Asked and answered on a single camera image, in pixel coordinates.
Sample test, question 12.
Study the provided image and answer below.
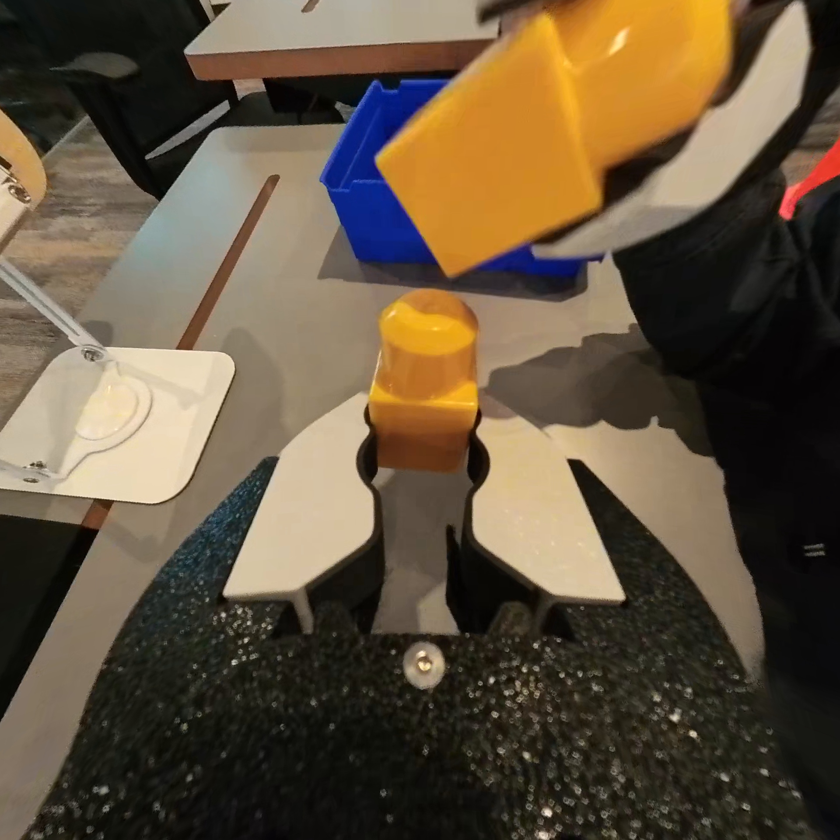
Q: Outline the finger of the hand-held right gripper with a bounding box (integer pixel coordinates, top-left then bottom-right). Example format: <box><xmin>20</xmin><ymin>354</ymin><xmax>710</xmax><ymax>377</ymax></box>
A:
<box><xmin>474</xmin><ymin>0</ymin><xmax>560</xmax><ymax>22</ymax></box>
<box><xmin>530</xmin><ymin>0</ymin><xmax>809</xmax><ymax>261</ymax></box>

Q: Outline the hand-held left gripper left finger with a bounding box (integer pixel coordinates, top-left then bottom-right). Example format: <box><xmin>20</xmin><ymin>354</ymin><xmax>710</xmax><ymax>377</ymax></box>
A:
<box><xmin>222</xmin><ymin>392</ymin><xmax>386</xmax><ymax>634</ymax></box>

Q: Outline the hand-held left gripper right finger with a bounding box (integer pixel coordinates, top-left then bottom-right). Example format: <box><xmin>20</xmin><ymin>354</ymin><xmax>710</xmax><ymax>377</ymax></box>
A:
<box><xmin>445</xmin><ymin>407</ymin><xmax>627</xmax><ymax>635</ymax></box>

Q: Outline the yellow mega block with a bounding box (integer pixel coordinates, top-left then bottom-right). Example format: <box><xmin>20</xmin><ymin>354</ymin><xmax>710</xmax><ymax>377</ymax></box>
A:
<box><xmin>366</xmin><ymin>287</ymin><xmax>481</xmax><ymax>473</ymax></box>
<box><xmin>374</xmin><ymin>0</ymin><xmax>736</xmax><ymax>279</ymax></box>

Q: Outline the blue plastic bin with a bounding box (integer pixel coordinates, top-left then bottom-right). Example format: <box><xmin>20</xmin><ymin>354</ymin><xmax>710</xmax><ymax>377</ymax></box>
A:
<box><xmin>318</xmin><ymin>79</ymin><xmax>606</xmax><ymax>279</ymax></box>

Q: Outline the person's right forearm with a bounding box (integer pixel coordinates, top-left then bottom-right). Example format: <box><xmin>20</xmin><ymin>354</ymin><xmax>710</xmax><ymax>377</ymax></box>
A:
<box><xmin>612</xmin><ymin>167</ymin><xmax>840</xmax><ymax>388</ymax></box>

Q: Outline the orange traffic cone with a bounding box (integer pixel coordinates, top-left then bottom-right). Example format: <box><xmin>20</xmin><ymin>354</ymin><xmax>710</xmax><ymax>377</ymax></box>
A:
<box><xmin>776</xmin><ymin>140</ymin><xmax>840</xmax><ymax>222</ymax></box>

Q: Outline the white table with brown edge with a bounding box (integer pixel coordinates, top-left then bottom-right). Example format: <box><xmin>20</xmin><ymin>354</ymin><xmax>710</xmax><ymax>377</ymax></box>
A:
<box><xmin>184</xmin><ymin>0</ymin><xmax>501</xmax><ymax>82</ymax></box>

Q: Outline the white sign stand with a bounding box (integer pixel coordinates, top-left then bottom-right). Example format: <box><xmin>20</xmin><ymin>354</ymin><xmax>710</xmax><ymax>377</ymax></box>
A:
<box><xmin>0</xmin><ymin>258</ymin><xmax>237</xmax><ymax>508</ymax></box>

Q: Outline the person's black jacket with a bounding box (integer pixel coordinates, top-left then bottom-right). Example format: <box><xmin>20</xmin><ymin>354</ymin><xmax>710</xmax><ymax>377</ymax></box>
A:
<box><xmin>692</xmin><ymin>197</ymin><xmax>840</xmax><ymax>840</ymax></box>

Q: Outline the black office chair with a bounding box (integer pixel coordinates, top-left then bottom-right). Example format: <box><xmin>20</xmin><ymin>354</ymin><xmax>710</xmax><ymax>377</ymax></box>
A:
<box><xmin>0</xmin><ymin>0</ymin><xmax>240</xmax><ymax>201</ymax></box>

